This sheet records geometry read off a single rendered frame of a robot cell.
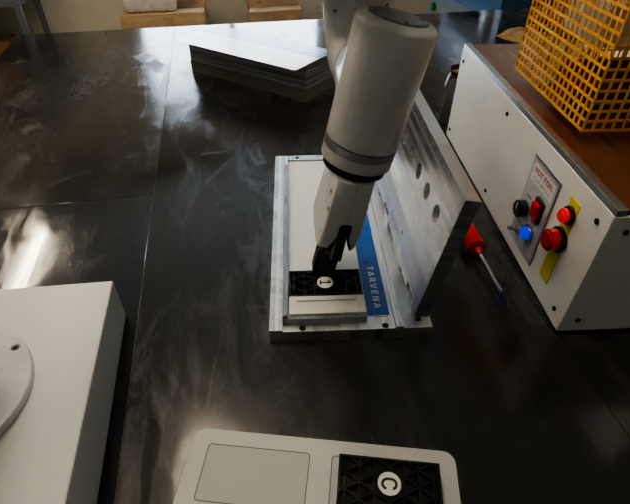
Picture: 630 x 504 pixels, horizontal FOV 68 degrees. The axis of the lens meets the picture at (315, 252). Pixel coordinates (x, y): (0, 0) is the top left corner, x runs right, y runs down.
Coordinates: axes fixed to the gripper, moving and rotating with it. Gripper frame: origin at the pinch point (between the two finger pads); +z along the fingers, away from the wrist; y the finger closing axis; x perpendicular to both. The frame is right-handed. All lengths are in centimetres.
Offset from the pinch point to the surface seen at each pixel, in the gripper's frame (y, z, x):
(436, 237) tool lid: 5.9, -10.5, 10.8
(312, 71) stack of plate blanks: -66, -2, 1
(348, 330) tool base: 10.6, 2.3, 2.8
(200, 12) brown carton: -314, 57, -57
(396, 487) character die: 30.0, 1.5, 5.2
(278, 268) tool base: -0.9, 3.8, -6.0
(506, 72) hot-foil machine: -28.5, -21.1, 28.0
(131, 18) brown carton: -308, 69, -102
